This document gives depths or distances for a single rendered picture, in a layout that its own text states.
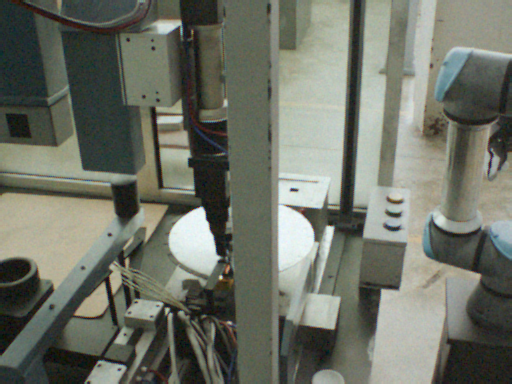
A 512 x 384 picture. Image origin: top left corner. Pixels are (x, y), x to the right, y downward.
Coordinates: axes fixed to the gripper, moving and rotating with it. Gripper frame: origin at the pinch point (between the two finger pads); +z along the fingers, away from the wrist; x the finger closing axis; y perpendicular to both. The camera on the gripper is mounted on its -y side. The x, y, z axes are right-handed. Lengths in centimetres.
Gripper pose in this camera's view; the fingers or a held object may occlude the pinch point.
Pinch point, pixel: (488, 177)
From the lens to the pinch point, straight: 184.7
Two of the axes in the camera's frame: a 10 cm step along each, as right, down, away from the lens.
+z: 0.2, 8.5, 5.3
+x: -4.3, -4.7, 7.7
